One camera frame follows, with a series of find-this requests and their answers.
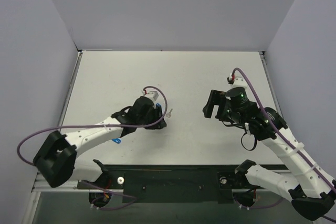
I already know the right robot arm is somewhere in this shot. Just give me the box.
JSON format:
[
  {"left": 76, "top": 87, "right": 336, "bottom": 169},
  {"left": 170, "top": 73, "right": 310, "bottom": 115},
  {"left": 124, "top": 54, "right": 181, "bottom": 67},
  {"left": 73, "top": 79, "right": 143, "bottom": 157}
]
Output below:
[{"left": 203, "top": 87, "right": 335, "bottom": 221}]

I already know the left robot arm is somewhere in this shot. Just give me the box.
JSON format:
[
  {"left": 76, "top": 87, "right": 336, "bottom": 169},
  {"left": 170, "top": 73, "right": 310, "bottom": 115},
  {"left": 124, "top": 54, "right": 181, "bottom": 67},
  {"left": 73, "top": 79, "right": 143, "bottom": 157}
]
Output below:
[{"left": 33, "top": 96, "right": 166, "bottom": 188}]

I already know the small silver key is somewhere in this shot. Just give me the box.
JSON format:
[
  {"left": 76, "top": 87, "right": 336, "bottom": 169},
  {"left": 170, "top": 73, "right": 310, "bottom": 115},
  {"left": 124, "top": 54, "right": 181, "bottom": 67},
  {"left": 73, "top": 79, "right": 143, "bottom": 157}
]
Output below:
[{"left": 165, "top": 109, "right": 173, "bottom": 118}]

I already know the solid blue key tag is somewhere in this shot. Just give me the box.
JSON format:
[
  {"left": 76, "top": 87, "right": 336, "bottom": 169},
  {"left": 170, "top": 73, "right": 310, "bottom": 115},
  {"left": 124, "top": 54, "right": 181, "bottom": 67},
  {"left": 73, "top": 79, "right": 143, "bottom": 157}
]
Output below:
[{"left": 112, "top": 138, "right": 121, "bottom": 144}]

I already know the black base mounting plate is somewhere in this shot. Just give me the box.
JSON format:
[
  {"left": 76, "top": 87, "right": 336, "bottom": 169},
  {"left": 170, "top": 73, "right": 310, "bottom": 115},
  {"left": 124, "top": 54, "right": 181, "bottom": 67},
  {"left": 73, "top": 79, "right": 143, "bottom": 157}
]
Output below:
[{"left": 93, "top": 165, "right": 255, "bottom": 204}]

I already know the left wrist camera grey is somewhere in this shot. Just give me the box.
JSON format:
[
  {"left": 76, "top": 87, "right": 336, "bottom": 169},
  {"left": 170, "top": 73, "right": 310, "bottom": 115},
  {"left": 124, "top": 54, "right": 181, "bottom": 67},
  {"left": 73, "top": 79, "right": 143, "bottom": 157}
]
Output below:
[{"left": 142, "top": 90, "right": 159, "bottom": 103}]

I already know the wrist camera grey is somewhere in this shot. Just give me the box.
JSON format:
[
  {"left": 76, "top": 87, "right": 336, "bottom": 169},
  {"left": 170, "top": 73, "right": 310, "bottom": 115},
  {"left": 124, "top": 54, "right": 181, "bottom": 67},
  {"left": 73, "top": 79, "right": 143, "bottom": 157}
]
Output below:
[
  {"left": 227, "top": 76, "right": 245, "bottom": 88},
  {"left": 142, "top": 90, "right": 159, "bottom": 103}
]

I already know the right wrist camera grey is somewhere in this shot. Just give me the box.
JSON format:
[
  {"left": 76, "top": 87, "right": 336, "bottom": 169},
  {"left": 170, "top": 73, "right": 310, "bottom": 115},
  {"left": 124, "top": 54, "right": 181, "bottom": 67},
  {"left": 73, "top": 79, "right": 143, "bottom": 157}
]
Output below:
[{"left": 227, "top": 76, "right": 245, "bottom": 88}]

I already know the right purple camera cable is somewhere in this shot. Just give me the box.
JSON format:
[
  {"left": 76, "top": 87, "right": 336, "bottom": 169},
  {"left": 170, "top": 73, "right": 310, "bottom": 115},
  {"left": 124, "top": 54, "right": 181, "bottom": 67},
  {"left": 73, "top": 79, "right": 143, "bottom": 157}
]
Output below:
[{"left": 226, "top": 67, "right": 336, "bottom": 193}]

